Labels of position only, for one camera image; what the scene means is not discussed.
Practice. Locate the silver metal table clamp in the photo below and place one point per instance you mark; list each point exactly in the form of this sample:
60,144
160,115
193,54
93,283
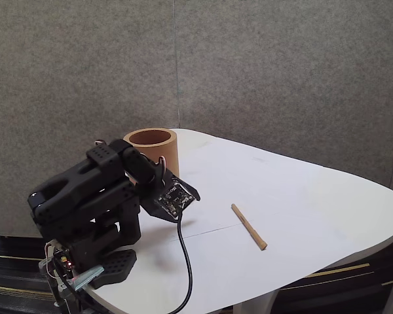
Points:
85,276

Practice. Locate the tan wooden pen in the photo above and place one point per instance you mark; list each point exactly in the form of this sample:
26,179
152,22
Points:
249,227

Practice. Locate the bare camera circuit board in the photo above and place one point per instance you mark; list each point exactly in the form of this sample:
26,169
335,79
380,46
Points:
175,199

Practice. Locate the brown cylindrical pen holder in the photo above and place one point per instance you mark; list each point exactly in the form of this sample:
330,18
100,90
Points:
163,150

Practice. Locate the controller board with red LED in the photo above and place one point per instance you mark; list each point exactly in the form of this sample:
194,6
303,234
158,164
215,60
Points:
63,260

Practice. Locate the grey felt partition panel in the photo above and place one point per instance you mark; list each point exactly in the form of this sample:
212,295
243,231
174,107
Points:
68,81
281,81

